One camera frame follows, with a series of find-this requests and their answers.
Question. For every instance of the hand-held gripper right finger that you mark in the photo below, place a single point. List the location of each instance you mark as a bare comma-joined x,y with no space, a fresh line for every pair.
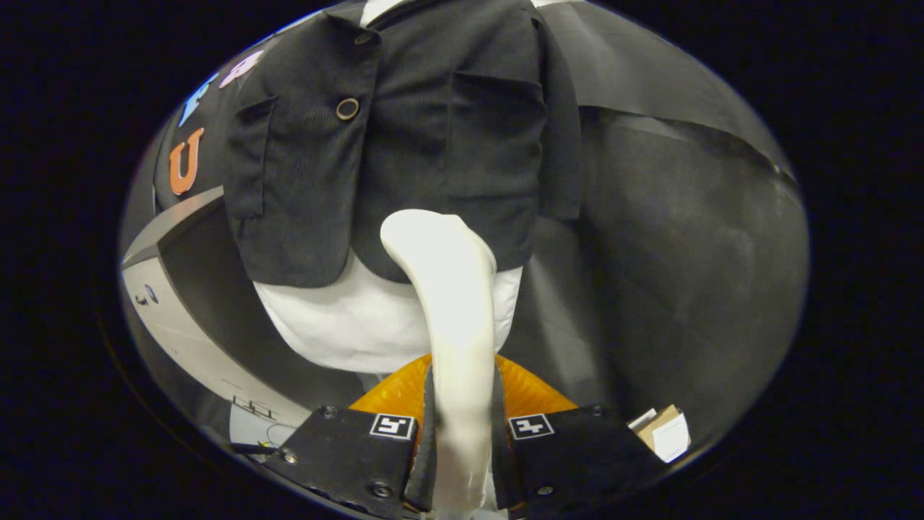
577,455

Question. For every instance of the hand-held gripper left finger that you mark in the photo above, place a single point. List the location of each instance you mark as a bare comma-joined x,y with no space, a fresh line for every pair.
346,455

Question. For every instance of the black jacket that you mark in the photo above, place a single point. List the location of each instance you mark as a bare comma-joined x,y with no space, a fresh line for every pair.
447,144

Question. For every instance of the brown cardboard box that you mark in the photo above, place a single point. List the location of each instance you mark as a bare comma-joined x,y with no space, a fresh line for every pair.
660,422

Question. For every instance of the white paper card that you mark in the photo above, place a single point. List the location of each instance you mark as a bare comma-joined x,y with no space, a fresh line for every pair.
673,439

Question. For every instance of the white mannequin torso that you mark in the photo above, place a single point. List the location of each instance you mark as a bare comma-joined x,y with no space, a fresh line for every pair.
339,325

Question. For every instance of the black backdrop cloth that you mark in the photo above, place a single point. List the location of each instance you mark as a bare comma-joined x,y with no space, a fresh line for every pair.
686,289

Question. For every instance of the grey cabinet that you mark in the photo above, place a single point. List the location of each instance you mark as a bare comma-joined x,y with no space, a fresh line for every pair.
180,339

